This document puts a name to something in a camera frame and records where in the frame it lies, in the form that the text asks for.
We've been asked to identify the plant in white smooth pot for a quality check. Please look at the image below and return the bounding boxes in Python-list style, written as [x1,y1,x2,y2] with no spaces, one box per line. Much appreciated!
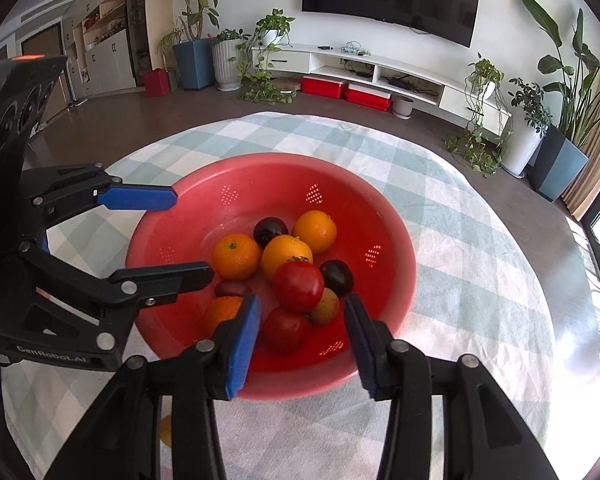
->
[500,77,553,178]

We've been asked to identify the dark red plum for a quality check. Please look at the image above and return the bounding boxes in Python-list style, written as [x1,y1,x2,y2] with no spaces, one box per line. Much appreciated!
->
[214,280,251,298]

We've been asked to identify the large-leaf plant grey-blue pot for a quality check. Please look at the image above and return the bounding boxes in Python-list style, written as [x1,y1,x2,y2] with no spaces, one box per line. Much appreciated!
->
[517,0,600,203]

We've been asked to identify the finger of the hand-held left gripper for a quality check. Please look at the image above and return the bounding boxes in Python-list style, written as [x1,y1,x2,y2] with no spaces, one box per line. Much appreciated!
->
[22,163,178,226]
[19,242,214,309]

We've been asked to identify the checked tablecloth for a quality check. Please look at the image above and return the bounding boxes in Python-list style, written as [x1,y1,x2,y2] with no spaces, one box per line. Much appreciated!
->
[0,111,556,480]

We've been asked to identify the white kitchen cupboards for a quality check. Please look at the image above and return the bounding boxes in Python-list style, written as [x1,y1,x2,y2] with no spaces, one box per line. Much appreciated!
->
[60,0,146,96]

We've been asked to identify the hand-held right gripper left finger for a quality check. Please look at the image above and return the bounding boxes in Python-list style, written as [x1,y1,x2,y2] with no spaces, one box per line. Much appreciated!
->
[45,294,262,480]

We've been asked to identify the mandarin with green stem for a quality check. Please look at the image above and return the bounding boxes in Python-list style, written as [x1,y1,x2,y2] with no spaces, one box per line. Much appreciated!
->
[211,233,262,281]

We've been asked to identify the red storage box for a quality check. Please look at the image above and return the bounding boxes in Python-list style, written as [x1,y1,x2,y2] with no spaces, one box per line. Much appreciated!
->
[345,83,393,111]
[301,76,346,99]

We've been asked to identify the trailing pothos in white pot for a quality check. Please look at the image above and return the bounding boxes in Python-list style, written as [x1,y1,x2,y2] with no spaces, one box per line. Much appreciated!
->
[445,52,511,176]
[235,8,298,106]

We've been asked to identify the dark purple plum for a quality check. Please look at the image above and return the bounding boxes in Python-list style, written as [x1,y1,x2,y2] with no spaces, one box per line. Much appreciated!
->
[319,259,355,297]
[253,217,289,247]

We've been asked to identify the red plastic colander basin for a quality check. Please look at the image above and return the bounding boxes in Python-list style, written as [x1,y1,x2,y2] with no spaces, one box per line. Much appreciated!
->
[125,154,417,401]

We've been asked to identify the red bin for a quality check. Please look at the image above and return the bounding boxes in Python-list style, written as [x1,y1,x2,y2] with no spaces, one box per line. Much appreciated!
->
[144,67,171,98]

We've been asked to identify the plant in white ribbed pot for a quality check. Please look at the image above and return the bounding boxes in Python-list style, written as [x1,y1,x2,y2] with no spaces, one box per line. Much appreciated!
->
[210,29,248,92]

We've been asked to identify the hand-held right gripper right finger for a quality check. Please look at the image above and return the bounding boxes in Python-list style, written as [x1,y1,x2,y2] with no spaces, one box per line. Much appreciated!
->
[344,294,561,480]

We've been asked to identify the red tomato with stem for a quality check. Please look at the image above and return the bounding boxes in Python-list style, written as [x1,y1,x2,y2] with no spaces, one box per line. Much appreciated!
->
[272,257,325,313]

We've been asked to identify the small white empty pot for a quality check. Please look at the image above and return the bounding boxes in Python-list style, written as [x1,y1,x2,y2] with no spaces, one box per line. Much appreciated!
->
[392,95,416,120]

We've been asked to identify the tall plant in blue pot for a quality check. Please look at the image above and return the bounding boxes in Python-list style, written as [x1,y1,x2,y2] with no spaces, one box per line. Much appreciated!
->
[152,0,226,92]

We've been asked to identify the white television cabinet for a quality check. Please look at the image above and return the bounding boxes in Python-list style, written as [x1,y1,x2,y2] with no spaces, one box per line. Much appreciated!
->
[250,43,513,136]

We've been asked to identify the large red tomato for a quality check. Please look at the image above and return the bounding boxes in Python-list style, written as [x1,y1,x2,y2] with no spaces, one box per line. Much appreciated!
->
[261,306,312,355]

